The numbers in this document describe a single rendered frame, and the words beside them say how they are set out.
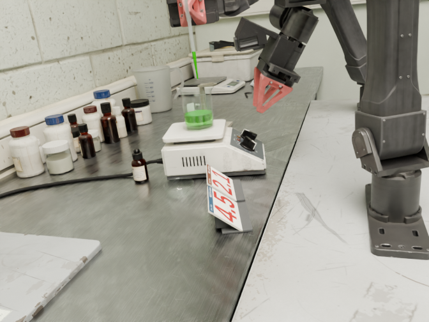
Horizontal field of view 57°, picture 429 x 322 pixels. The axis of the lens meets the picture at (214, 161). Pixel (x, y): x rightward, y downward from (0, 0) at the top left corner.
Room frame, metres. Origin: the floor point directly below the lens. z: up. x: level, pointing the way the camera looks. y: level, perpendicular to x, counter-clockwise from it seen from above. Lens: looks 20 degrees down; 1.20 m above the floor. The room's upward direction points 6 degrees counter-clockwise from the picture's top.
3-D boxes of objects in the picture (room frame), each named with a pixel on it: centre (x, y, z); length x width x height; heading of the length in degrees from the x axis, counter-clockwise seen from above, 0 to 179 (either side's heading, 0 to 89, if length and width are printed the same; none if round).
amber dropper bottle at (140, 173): (0.75, 0.15, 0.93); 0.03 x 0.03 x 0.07
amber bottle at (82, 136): (0.95, 0.31, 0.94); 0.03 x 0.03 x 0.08
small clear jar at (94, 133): (1.00, 0.31, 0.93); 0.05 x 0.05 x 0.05
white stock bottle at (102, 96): (1.16, 0.30, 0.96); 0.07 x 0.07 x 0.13
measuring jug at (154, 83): (1.43, 0.17, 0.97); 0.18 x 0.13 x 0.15; 91
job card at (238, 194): (0.65, -0.01, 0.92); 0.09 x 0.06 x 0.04; 0
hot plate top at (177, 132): (0.79, 0.03, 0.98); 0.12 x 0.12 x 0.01; 83
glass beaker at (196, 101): (0.79, 0.02, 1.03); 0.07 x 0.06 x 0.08; 73
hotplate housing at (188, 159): (0.78, 0.01, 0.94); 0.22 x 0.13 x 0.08; 83
